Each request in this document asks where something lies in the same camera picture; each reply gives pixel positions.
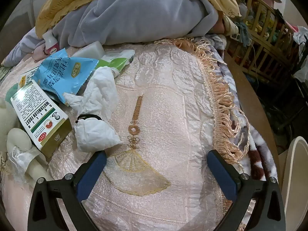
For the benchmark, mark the white green medicine box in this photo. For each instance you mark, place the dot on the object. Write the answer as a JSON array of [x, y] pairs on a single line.
[[36, 115]]

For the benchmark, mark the white foam block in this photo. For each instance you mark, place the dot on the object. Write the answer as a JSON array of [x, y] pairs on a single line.
[[91, 49]]

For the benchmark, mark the white trash bin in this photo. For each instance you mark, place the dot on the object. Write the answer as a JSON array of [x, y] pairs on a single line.
[[296, 173]]

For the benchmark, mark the white green packet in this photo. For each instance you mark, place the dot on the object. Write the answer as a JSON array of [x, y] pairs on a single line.
[[115, 61]]

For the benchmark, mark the pink cloth pouch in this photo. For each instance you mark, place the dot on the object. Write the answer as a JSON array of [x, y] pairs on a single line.
[[39, 53]]

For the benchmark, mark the pink embroidered bedspread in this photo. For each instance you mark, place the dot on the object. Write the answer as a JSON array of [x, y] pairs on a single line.
[[156, 125]]

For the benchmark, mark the blue snack wrapper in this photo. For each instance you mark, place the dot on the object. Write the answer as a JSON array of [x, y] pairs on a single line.
[[62, 74]]

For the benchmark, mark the grey fleece blanket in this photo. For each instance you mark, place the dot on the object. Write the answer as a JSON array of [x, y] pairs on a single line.
[[144, 16]]

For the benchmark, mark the white plush toy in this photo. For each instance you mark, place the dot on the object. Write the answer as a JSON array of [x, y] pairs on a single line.
[[16, 137]]

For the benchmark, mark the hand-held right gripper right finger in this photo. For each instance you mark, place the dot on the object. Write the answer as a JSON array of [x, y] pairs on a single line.
[[221, 175]]

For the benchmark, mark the wooden crib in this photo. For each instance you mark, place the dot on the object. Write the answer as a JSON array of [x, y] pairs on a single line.
[[258, 45]]

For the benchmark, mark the teal cloth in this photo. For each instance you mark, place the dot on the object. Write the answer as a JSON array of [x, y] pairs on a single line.
[[243, 32]]

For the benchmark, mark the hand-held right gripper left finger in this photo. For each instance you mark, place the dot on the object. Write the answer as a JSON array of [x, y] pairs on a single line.
[[91, 175]]

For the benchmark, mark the white plastic bag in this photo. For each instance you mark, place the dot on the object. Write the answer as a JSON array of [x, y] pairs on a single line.
[[300, 33]]

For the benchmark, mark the white pill bottle pink label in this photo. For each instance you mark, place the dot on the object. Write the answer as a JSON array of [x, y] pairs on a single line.
[[51, 45]]

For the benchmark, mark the clear plastic wrapper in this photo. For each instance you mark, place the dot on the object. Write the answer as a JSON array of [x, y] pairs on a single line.
[[96, 132]]

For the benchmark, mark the grey brown plush blanket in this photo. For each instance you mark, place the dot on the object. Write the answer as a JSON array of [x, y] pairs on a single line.
[[255, 158]]

